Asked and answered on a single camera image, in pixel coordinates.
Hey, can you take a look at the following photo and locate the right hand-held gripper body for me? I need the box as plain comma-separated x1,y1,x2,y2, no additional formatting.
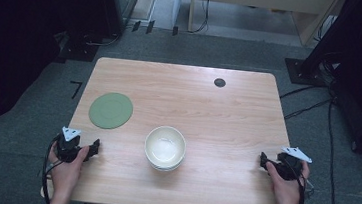
273,144,315,184

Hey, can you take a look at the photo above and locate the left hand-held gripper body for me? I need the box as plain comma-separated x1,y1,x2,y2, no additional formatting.
53,125,84,165

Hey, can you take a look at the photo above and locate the person's left hand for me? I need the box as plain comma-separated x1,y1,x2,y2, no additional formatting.
44,141,90,201

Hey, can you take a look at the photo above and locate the person's right hand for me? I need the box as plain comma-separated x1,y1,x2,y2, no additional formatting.
261,156,312,204

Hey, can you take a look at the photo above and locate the round green plate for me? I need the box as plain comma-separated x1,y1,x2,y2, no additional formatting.
86,89,136,132

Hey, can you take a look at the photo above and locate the cream white bowl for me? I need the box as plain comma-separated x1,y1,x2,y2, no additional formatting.
141,123,189,175

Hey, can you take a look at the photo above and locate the black table grommet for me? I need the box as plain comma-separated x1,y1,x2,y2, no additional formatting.
213,77,227,89

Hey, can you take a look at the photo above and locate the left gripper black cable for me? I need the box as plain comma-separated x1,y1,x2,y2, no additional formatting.
39,132,66,204

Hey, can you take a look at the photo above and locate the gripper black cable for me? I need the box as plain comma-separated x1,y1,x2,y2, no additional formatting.
39,132,66,204
288,159,318,204

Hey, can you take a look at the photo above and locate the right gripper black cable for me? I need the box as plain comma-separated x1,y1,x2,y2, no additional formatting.
288,159,318,204

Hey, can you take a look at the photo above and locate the black floor cable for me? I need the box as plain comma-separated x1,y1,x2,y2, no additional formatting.
283,93,334,124
318,95,350,204
279,81,322,103

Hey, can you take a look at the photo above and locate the black stand base plate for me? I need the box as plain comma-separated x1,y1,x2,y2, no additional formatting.
282,57,330,88
58,31,102,64

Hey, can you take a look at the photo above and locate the black hanging cable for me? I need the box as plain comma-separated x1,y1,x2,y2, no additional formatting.
189,0,212,36

